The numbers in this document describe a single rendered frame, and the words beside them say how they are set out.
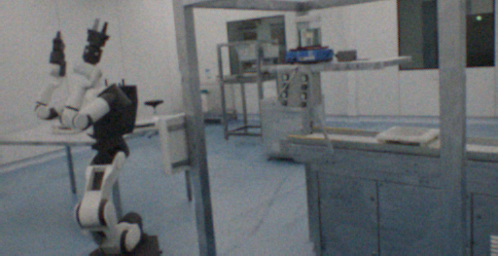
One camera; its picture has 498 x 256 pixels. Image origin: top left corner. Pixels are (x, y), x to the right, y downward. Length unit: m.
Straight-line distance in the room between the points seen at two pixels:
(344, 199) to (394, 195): 0.29
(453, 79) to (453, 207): 0.38
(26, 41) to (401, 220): 5.74
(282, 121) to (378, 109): 2.87
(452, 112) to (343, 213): 1.27
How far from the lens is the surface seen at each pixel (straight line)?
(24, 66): 6.79
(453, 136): 1.34
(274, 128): 5.08
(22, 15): 6.88
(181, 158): 1.96
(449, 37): 1.31
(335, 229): 2.52
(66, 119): 2.22
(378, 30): 7.44
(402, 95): 7.41
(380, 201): 2.32
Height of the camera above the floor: 1.35
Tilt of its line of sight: 8 degrees down
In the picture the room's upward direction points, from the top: 5 degrees counter-clockwise
